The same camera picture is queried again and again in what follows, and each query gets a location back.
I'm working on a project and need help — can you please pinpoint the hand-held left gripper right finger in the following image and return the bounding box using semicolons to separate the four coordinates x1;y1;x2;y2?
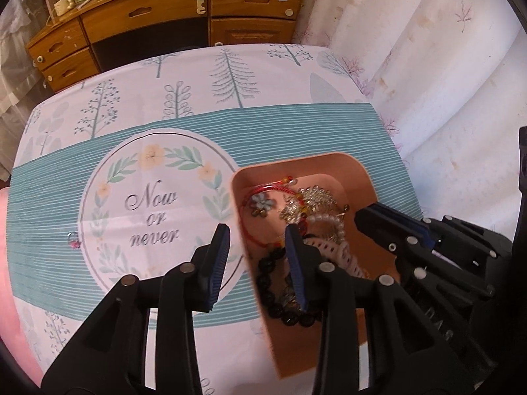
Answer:
285;223;469;395

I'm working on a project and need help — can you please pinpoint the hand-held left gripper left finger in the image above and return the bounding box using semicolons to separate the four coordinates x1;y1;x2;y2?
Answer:
41;223;231;395

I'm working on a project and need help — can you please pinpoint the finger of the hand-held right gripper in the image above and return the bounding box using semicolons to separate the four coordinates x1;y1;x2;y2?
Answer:
373;201;501;270
354;208;497;299

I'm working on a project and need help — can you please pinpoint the black bead bracelet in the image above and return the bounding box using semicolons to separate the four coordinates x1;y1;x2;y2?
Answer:
256;247;324;328

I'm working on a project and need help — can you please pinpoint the white pearl bracelet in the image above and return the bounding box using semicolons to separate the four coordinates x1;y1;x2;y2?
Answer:
307;210;350;243

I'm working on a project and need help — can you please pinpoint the gold rhinestone brooch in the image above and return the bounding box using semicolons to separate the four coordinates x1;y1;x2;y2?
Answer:
280;185;342;223

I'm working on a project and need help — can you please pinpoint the red string bead bracelet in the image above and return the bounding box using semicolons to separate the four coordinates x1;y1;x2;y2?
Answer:
241;175;309;248

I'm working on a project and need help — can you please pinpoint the pink plastic tray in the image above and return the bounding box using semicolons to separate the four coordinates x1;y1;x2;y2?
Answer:
230;152;402;379

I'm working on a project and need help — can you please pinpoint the white leaf printed curtain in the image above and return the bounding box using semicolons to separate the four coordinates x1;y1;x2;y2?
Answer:
292;0;527;231

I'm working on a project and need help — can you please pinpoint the tree printed tablecloth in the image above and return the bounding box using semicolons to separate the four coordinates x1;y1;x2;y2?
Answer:
9;43;425;395

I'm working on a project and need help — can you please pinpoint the pink blanket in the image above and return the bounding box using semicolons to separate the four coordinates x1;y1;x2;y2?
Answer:
0;187;46;383

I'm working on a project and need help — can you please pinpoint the wooden desk with drawers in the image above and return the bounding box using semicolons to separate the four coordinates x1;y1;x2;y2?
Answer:
25;0;309;93

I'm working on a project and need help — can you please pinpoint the white power strip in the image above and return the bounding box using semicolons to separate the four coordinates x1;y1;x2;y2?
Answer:
53;0;79;18

